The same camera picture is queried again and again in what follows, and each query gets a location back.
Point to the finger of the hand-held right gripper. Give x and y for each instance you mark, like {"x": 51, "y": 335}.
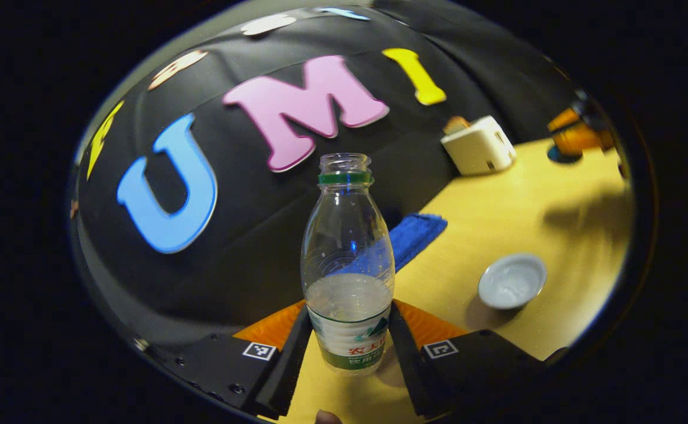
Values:
{"x": 582, "y": 140}
{"x": 562, "y": 118}

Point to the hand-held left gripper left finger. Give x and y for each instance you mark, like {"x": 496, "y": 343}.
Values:
{"x": 288, "y": 371}

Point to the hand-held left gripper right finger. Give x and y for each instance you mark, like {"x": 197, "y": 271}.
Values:
{"x": 417, "y": 377}

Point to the clear plastic water bottle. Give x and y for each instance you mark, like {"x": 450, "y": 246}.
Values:
{"x": 346, "y": 282}

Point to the white teacup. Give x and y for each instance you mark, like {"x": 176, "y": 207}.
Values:
{"x": 511, "y": 281}

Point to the white toaster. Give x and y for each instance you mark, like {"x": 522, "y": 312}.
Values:
{"x": 480, "y": 147}

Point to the brown bread slice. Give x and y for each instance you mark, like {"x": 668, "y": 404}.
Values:
{"x": 455, "y": 124}

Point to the folded blue towel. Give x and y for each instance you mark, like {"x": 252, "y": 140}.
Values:
{"x": 417, "y": 232}

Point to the small white clip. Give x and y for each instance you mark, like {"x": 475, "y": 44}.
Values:
{"x": 140, "y": 344}

